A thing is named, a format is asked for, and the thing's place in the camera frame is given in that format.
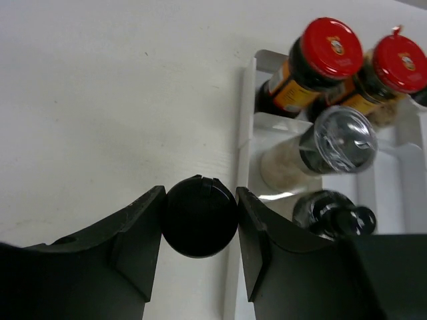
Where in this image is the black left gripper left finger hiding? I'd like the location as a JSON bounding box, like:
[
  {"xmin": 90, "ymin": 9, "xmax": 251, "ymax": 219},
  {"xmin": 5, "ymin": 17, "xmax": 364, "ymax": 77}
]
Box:
[{"xmin": 1, "ymin": 186, "xmax": 166, "ymax": 319}]

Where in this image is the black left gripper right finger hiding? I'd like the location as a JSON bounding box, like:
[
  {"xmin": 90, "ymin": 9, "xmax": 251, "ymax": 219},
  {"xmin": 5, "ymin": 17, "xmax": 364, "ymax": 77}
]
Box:
[{"xmin": 236, "ymin": 187, "xmax": 426, "ymax": 319}]

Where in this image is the black-top white powder grinder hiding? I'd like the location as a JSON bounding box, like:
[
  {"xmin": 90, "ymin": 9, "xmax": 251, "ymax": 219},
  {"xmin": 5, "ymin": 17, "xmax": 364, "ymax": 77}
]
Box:
[{"xmin": 292, "ymin": 189, "xmax": 377, "ymax": 239}]

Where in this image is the small black-lid spice jar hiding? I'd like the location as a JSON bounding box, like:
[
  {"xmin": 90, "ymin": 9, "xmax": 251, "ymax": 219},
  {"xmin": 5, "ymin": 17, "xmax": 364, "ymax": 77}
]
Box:
[{"xmin": 160, "ymin": 175, "xmax": 238, "ymax": 259}]

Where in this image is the red-lid sauce jar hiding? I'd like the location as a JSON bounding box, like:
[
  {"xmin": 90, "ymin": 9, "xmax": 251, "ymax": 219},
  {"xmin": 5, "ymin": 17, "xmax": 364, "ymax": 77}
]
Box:
[
  {"xmin": 255, "ymin": 17, "xmax": 363, "ymax": 119},
  {"xmin": 310, "ymin": 25, "xmax": 427, "ymax": 124}
]

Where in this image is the black-top brown chunk grinder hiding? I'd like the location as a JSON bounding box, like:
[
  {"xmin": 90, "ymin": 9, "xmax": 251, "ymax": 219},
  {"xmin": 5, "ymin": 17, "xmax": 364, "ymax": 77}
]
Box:
[{"xmin": 367, "ymin": 87, "xmax": 426, "ymax": 131}]

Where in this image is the white plastic organizer tray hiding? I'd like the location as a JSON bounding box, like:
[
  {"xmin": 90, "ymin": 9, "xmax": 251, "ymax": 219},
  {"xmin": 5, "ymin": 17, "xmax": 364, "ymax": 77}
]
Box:
[{"xmin": 230, "ymin": 50, "xmax": 426, "ymax": 319}]

